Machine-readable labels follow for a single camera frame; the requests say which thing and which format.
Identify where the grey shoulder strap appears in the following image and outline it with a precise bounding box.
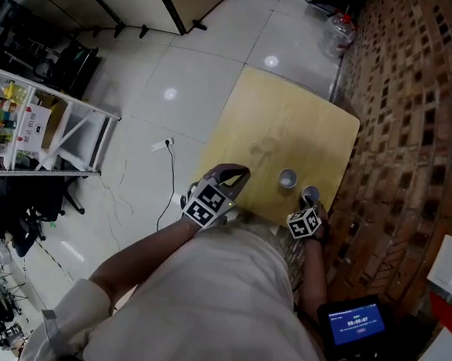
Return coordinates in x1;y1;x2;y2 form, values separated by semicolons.
41;306;89;361

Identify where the person's left forearm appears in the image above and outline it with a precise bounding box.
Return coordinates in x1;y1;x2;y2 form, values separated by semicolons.
83;215;206;314

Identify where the white power strip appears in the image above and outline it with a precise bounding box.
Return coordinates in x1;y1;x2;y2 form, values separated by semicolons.
150;137;176;152

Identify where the white sign card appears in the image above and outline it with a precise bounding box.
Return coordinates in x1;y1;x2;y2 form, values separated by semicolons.
10;102;55;155

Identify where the yellow bottle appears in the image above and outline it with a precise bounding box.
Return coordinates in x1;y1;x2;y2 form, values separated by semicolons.
2;79;27;102

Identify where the clear water jug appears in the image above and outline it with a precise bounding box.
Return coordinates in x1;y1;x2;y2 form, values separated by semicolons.
315;7;360;62

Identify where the small cup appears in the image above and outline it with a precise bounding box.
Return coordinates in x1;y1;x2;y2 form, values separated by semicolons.
277;167;300;191
300;184;323;207

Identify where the blue screen tablet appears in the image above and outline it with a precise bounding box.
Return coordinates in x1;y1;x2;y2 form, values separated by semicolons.
315;293;398;361

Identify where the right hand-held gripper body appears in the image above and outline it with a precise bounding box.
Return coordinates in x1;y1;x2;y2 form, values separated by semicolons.
286;204;330;243

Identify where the person's white shirt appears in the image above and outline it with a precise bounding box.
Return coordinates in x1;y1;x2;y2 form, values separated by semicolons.
8;213;326;361

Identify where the cardboard box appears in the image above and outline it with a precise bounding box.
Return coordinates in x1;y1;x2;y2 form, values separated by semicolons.
34;93;73;152

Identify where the person's right forearm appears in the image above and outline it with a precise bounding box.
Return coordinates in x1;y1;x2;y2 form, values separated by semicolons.
294;236;332;320

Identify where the black power cable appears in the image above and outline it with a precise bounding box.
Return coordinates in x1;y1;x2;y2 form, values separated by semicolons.
149;142;181;232

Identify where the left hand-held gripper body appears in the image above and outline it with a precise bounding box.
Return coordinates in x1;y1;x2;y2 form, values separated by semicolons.
179;179;241;232

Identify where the black office chair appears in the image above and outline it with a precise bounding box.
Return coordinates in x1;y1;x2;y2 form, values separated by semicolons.
0;172;89;259

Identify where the red tape piece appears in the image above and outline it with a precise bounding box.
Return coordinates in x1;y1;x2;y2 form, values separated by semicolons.
427;289;452;339

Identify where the white metal shelf rack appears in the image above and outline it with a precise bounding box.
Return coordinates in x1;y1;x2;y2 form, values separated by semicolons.
0;48;127;183

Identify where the black trolley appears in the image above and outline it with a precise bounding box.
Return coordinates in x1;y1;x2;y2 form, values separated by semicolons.
50;36;105;101

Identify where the beige partition panel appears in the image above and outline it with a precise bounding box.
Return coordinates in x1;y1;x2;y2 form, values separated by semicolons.
92;0;188;42
157;0;250;35
42;0;127;39

